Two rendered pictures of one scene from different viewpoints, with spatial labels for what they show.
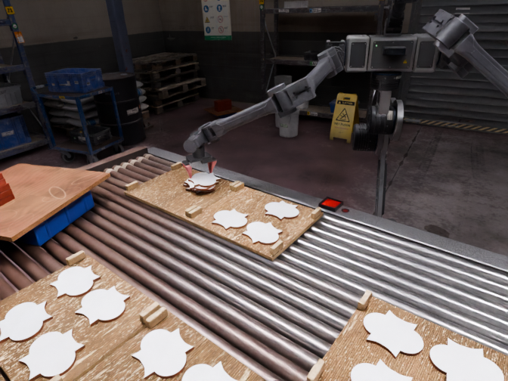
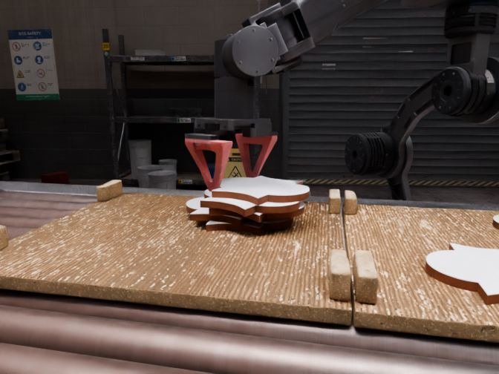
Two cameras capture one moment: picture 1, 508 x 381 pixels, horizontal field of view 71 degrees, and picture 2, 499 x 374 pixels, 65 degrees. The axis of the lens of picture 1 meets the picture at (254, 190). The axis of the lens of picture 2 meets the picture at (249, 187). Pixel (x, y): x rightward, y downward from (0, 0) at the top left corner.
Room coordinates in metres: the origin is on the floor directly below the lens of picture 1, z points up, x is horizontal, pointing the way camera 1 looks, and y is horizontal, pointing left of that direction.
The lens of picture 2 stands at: (0.96, 0.48, 1.11)
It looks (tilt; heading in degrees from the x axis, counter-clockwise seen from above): 13 degrees down; 333
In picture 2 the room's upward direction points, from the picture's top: straight up
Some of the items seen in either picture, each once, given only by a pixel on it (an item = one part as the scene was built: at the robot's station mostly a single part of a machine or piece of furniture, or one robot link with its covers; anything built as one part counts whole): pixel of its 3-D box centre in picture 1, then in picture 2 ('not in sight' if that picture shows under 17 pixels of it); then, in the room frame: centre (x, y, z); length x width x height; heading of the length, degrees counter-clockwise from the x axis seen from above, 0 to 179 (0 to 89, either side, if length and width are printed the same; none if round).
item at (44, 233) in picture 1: (36, 209); not in sight; (1.24, 0.87, 0.97); 0.31 x 0.31 x 0.10; 73
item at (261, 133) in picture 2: (206, 165); (247, 152); (1.49, 0.21, 1.03); 0.07 x 0.07 x 0.09; 29
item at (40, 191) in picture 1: (17, 194); not in sight; (1.25, 0.94, 1.03); 0.50 x 0.50 x 0.02; 73
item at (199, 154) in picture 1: (198, 152); (234, 105); (1.48, 0.24, 1.10); 0.10 x 0.07 x 0.07; 119
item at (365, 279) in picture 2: (195, 212); (364, 275); (1.21, 0.23, 0.95); 0.06 x 0.02 x 0.03; 141
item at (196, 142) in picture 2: (192, 168); (219, 157); (1.46, 0.27, 1.03); 0.07 x 0.07 x 0.09; 29
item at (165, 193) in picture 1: (183, 190); (188, 233); (1.45, 0.32, 0.93); 0.41 x 0.35 x 0.02; 52
